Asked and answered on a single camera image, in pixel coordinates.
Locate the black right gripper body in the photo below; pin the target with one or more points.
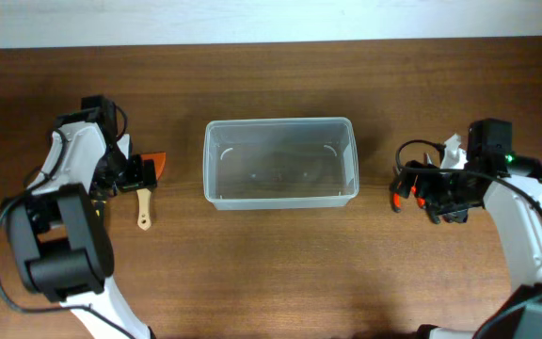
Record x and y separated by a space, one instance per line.
447 194

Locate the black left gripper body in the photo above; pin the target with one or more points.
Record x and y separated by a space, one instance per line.
116 170

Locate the orange scraper with wooden handle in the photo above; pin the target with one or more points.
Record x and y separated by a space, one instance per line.
144 195

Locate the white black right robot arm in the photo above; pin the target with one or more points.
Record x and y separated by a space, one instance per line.
485 172

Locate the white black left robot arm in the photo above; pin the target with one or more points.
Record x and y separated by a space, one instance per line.
55 226

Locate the clear plastic container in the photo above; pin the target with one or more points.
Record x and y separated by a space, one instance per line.
290 163

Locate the orange handled pliers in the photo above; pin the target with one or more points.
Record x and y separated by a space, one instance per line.
401 189

